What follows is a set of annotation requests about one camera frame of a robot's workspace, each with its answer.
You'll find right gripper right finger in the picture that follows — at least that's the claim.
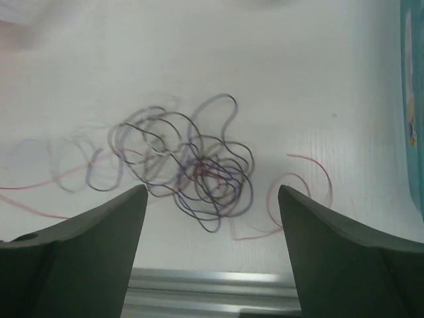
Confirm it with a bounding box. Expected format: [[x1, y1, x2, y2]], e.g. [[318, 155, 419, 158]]
[[278, 185, 423, 317]]

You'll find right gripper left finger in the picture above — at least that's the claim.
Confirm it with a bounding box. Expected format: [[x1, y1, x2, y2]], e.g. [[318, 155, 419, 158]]
[[1, 185, 148, 317]]

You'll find thin wire bundle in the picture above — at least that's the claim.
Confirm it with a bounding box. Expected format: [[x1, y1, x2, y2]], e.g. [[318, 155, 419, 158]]
[[49, 93, 255, 235]]

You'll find teal translucent plastic tub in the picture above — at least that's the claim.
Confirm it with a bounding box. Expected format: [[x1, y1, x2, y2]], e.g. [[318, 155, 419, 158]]
[[400, 0, 423, 213]]

